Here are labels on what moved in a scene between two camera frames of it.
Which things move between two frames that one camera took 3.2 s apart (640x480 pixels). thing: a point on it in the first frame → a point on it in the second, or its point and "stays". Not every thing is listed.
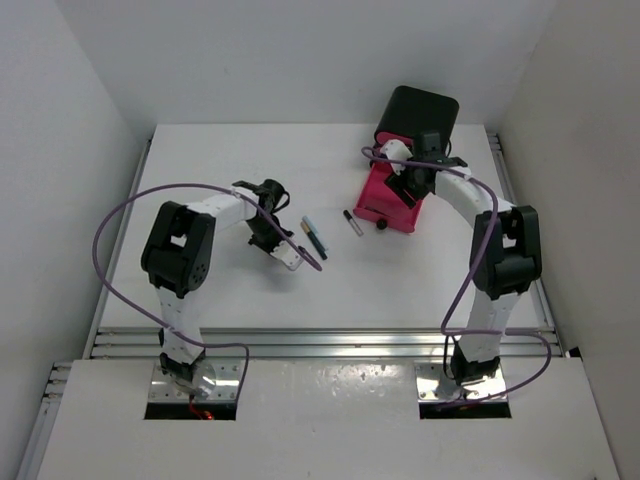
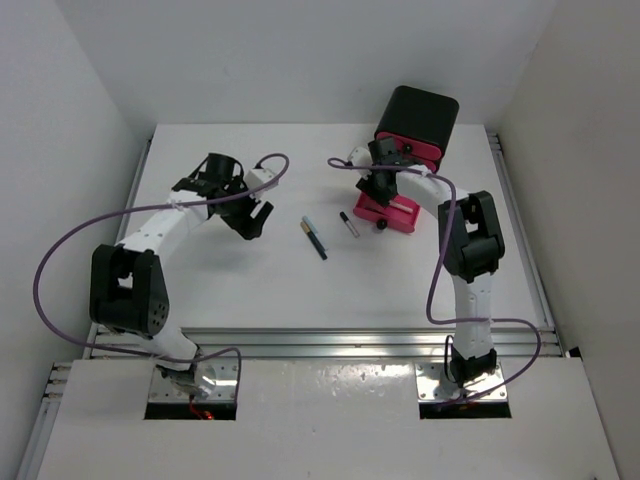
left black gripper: [268, 249] → [245, 224]
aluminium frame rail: [324, 343] stays
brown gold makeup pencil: [308, 230] stays
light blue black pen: [315, 236] stays
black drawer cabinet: [412, 112] stays
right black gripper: [397, 183] → [368, 185]
